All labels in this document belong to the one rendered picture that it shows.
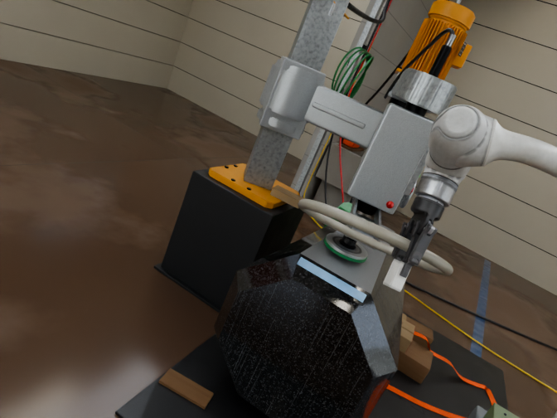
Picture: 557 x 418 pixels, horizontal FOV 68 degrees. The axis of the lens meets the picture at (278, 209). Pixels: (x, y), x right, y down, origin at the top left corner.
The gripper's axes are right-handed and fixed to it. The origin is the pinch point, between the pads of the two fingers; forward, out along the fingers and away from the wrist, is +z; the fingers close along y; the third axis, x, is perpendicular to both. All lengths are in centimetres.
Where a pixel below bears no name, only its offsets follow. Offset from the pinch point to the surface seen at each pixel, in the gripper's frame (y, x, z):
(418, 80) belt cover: 54, -3, -74
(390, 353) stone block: 66, -46, 28
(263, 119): 148, 41, -55
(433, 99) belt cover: 53, -11, -70
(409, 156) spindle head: 64, -16, -49
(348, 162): 376, -78, -111
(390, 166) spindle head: 67, -12, -43
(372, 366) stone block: 64, -40, 35
